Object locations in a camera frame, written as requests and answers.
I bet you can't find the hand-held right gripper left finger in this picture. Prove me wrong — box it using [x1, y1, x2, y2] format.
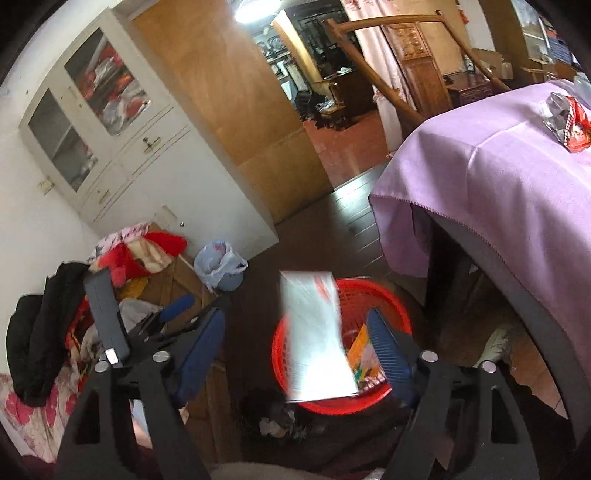
[54, 306, 228, 480]

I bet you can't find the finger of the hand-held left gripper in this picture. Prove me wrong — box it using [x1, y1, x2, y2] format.
[136, 295, 197, 340]
[148, 295, 232, 352]

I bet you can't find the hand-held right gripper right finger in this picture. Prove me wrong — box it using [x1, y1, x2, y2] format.
[366, 307, 542, 480]

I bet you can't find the orange snack bag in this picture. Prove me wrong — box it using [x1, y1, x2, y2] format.
[346, 324, 376, 373]

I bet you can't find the white snack packet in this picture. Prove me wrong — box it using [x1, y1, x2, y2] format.
[279, 270, 360, 402]

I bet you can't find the red plastic basket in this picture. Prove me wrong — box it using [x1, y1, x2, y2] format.
[271, 278, 413, 415]

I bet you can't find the red silver snack bag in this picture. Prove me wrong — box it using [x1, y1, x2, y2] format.
[539, 92, 591, 153]

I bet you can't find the large cardboard box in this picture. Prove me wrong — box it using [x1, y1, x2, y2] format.
[139, 224, 218, 325]

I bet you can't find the grey cloth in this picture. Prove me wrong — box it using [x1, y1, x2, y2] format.
[120, 298, 154, 325]

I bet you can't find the white plastic bag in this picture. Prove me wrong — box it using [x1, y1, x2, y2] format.
[194, 240, 248, 292]

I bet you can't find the black jacket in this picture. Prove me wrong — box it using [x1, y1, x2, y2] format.
[7, 261, 100, 408]

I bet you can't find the red clothing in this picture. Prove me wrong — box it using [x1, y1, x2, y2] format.
[95, 231, 188, 288]

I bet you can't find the crumpled white tissue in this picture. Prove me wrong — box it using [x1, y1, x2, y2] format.
[259, 412, 297, 438]

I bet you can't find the person's shoe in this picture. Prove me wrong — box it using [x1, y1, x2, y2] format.
[475, 325, 514, 371]

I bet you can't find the pink floral blanket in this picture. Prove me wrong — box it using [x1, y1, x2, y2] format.
[0, 364, 89, 459]

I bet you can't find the white glass door cabinet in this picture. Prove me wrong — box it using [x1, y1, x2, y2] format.
[18, 9, 280, 265]

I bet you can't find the dark wooden table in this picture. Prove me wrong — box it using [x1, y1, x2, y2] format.
[412, 203, 591, 446]

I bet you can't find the purple tablecloth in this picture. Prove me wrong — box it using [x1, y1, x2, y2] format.
[368, 79, 591, 370]

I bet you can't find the curved wooden chair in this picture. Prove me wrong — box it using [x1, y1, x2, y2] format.
[323, 14, 511, 126]

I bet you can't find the small cardboard box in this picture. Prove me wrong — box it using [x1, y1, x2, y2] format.
[470, 48, 505, 78]

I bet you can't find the pink floral curtain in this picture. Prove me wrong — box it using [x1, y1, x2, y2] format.
[342, 0, 407, 154]

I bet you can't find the glass door wooden cabinet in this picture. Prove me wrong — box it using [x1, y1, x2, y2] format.
[510, 0, 583, 66]

